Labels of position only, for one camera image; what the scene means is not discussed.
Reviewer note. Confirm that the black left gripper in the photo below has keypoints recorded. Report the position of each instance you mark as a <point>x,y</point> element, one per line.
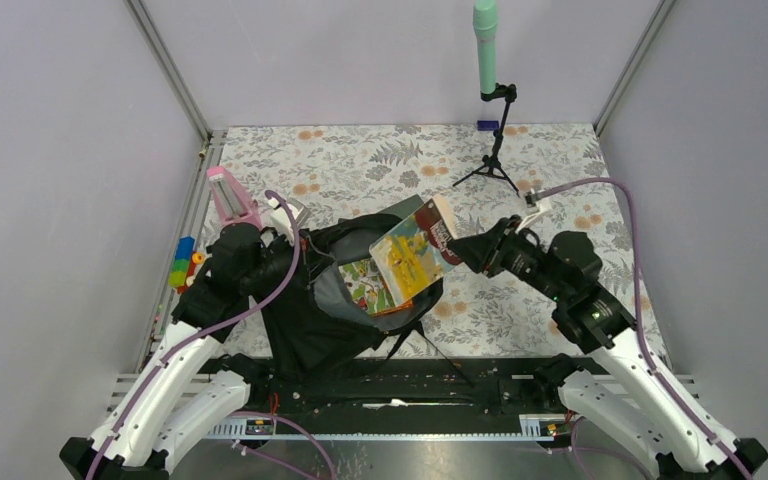
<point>281,240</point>

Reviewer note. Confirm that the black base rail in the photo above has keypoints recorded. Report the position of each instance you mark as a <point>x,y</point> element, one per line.
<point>417,397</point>

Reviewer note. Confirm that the orange treehouse book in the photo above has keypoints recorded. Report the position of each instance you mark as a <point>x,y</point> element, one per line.
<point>368,289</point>

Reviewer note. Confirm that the yellow illustrated paperback book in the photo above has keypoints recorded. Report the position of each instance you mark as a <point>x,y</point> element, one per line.
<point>415,253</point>

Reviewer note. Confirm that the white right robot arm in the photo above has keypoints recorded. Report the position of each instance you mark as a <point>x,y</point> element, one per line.
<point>661,424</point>

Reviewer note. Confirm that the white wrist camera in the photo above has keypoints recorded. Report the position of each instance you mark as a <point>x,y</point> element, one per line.
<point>281,219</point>
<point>535,208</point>

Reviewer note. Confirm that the colourful toy blocks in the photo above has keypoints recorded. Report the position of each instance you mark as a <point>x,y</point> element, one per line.
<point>184,263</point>

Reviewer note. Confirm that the floral tablecloth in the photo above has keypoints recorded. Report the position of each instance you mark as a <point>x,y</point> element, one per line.
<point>341,172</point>

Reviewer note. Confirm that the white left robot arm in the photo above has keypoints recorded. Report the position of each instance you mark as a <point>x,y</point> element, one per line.
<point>152,429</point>

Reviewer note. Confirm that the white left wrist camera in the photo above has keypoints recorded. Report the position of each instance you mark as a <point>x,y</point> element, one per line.
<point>281,219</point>

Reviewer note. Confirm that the black student backpack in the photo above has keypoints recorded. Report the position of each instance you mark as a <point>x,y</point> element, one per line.
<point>314,328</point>

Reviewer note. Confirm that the green microphone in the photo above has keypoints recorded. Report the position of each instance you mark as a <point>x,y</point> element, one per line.
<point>485,25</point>

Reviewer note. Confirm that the dark green hardcover book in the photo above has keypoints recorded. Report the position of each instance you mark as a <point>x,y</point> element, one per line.
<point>404,207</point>

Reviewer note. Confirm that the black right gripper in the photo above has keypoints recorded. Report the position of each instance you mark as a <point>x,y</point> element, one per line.
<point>487,252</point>

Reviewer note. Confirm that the blue block at wall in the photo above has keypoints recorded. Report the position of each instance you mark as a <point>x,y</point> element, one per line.
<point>487,125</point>

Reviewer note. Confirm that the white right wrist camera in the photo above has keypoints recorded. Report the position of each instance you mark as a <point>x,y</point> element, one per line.
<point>535,208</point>

